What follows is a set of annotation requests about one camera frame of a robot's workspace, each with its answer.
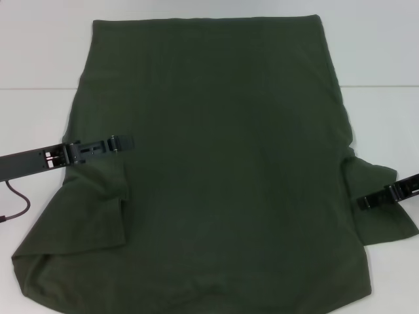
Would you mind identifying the brown left arm cable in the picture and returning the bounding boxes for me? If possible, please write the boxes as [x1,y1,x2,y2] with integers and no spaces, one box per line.
[0,179,32,224]

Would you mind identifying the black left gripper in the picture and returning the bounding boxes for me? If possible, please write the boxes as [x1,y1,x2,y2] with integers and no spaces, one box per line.
[0,134,134,181]

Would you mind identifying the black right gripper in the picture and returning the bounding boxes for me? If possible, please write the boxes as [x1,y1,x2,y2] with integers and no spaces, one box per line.
[357,173,419,211]

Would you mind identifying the dark green shirt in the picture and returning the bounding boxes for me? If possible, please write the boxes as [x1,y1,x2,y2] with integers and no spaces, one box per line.
[9,13,419,314]

